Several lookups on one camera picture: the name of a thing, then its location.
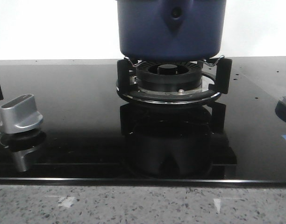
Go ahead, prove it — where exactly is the silver stove control knob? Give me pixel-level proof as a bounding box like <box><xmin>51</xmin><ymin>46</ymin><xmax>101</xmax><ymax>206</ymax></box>
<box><xmin>0</xmin><ymin>94</ymin><xmax>43</xmax><ymax>134</ymax></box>

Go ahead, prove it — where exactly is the black pot support grate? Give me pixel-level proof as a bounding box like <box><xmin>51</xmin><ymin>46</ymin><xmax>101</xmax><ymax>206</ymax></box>
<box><xmin>116</xmin><ymin>56</ymin><xmax>232</xmax><ymax>107</ymax></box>

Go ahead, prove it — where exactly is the black gas burner head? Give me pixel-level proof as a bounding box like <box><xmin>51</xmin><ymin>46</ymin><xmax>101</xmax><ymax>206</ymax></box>
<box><xmin>136</xmin><ymin>62</ymin><xmax>202</xmax><ymax>92</ymax></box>

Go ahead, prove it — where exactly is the black glass cooktop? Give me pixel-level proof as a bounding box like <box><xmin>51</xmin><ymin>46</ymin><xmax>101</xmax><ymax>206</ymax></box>
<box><xmin>0</xmin><ymin>56</ymin><xmax>286</xmax><ymax>187</ymax></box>

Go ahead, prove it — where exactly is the blue cooking pot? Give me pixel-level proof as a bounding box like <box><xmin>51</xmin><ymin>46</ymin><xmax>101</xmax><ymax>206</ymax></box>
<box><xmin>117</xmin><ymin>0</ymin><xmax>227</xmax><ymax>62</ymax></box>

